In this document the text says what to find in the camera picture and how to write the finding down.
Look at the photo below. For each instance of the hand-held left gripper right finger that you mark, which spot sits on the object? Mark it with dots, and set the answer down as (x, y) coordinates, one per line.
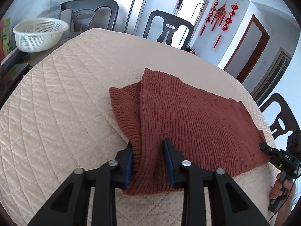
(168, 164)

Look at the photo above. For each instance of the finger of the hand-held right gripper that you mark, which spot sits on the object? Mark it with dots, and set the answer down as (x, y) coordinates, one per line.
(265, 147)

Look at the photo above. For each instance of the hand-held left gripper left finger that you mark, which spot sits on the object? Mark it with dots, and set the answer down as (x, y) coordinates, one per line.
(128, 167)

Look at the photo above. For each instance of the rust red knit sweater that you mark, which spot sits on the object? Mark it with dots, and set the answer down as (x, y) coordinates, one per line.
(188, 113)

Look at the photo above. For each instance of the person's right forearm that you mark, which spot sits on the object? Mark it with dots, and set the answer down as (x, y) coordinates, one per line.
(288, 211)

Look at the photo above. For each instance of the person's right hand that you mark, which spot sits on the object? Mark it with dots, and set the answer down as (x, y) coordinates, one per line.
(276, 191)

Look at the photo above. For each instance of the black chair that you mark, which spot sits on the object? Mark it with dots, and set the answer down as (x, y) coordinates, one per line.
(105, 4)
(160, 16)
(285, 106)

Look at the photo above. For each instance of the brown framed glass door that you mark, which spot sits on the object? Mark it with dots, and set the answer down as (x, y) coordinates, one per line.
(272, 75)

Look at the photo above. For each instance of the beige quilted blanket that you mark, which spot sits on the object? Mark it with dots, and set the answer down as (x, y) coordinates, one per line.
(70, 110)

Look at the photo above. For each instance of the black tray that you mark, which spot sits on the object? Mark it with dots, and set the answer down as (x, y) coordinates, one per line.
(14, 69)

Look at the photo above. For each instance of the white framed doorway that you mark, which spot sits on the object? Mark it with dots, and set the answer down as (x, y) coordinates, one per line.
(192, 16)

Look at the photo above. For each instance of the white plastic colander basket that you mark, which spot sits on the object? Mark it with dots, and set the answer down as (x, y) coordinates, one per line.
(35, 35)

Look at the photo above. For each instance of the green floral packet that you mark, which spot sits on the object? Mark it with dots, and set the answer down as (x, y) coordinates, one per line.
(6, 37)

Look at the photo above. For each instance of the clear plastic bag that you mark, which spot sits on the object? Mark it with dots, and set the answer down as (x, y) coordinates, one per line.
(54, 2)

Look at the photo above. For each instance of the red knot wall hanging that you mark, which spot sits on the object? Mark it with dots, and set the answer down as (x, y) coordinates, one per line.
(212, 9)
(231, 11)

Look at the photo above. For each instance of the red ornament wall hanging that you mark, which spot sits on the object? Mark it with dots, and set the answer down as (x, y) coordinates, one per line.
(221, 10)

